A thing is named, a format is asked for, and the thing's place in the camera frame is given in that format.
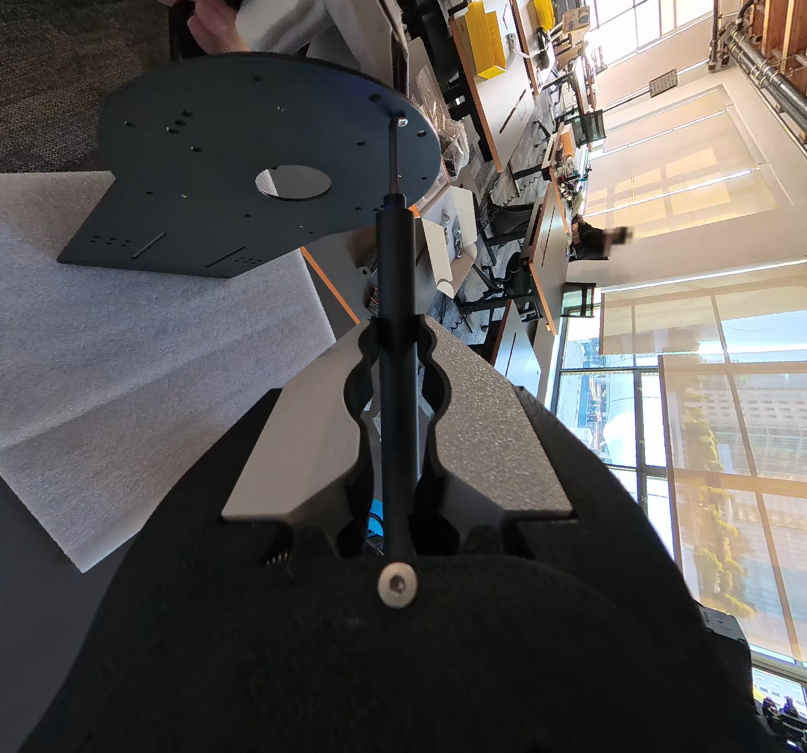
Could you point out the yellow storage bin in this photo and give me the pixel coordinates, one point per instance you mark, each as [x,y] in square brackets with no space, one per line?
[485,40]
[544,6]

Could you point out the black servo motor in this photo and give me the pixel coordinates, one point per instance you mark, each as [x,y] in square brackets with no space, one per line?
[725,633]

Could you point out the white foam sheet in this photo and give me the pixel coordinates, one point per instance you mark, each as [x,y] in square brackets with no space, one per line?
[126,387]

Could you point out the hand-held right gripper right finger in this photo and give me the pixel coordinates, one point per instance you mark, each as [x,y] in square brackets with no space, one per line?
[498,450]

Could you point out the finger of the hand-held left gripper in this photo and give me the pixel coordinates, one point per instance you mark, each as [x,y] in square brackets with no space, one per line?
[359,9]

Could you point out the grey desk with wood edge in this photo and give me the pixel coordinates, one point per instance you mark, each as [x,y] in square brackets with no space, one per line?
[523,355]
[550,248]
[504,97]

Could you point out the small red black box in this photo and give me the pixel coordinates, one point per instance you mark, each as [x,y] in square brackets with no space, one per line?
[372,300]

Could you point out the metal ceiling pipes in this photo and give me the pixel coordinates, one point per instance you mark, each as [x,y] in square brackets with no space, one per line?
[763,72]

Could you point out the white open box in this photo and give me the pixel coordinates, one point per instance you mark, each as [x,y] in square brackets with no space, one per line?
[441,248]

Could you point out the cardboard box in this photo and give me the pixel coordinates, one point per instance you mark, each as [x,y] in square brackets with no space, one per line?
[576,19]

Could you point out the black metal base plate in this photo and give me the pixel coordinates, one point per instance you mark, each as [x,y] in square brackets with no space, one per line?
[189,198]

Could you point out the black mesh office chair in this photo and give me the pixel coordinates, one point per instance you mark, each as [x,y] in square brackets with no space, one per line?
[578,300]
[589,128]

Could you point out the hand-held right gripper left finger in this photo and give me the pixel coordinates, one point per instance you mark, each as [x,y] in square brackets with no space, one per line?
[296,450]

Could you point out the black screwdriver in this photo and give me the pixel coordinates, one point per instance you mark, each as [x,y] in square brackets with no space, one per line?
[397,324]

